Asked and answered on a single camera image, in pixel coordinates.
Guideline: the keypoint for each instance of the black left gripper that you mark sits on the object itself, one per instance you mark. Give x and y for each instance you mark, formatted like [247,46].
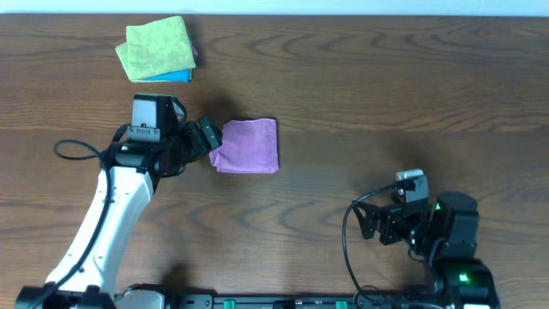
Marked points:
[207,134]

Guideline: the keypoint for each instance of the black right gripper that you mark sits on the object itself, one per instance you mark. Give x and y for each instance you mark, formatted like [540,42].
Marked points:
[383,223]

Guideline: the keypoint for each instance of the purple microfiber cloth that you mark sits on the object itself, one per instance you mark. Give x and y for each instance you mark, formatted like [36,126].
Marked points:
[248,147]

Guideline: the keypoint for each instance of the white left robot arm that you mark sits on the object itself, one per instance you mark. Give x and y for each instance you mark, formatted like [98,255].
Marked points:
[157,144]

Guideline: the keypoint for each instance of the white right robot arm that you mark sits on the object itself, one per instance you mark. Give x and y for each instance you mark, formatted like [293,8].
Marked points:
[440,235]

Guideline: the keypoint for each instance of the blue folded cloth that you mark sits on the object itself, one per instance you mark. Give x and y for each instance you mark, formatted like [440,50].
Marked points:
[172,76]

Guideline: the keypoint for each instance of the pink folded cloth under stack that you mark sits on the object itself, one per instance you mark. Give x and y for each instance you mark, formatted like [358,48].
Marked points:
[194,51]

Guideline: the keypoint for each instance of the green folded cloth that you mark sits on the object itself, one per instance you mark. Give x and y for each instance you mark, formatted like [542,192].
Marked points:
[156,47]

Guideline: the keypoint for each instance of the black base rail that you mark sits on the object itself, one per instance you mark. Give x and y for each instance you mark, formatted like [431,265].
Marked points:
[309,301]

